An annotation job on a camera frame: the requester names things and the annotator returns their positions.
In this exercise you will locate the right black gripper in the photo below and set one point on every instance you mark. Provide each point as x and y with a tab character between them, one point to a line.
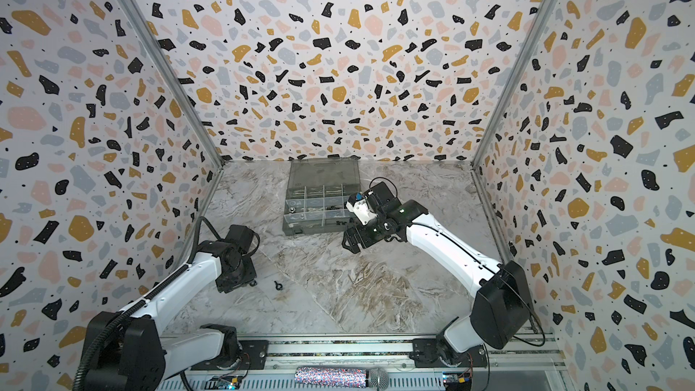
368	230

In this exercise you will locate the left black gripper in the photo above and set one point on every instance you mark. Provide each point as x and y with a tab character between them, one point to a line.
224	286

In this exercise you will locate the clear plastic compartment organizer box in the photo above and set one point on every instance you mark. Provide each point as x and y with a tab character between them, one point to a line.
316	196

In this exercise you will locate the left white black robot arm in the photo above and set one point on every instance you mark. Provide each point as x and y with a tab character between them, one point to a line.
130	350

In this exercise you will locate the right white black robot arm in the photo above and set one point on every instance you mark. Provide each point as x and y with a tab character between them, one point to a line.
501	298

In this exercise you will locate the glitter handheld microphone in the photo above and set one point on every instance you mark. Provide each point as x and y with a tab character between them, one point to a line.
347	377

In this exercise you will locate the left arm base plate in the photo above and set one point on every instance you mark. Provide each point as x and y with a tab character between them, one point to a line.
244	355

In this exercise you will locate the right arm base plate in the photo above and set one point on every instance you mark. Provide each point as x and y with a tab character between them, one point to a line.
437	353

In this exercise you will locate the aluminium front rail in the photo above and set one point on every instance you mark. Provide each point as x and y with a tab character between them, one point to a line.
514	368

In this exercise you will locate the right corner aluminium post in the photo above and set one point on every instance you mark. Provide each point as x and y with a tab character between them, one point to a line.
525	54

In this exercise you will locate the corner aluminium post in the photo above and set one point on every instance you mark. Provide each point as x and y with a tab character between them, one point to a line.
151	46
525	54

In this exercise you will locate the left corner aluminium post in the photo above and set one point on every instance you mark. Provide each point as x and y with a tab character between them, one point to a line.
151	46

